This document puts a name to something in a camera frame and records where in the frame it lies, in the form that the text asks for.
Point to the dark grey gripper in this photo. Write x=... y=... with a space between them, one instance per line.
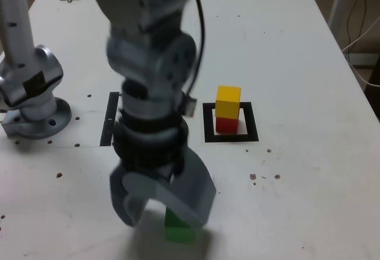
x=154 y=172

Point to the green cube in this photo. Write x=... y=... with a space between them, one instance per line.
x=178 y=234

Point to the red cube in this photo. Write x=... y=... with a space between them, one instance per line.
x=227 y=126

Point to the yellow cube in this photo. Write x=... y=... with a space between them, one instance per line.
x=228 y=105

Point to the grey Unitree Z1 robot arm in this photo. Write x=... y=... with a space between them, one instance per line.
x=148 y=64

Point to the black tape square outline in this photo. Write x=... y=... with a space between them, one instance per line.
x=252 y=123

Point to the black tape strip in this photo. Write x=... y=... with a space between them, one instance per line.
x=106 y=129

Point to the small gripper camera box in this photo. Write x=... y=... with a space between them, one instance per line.
x=190 y=105

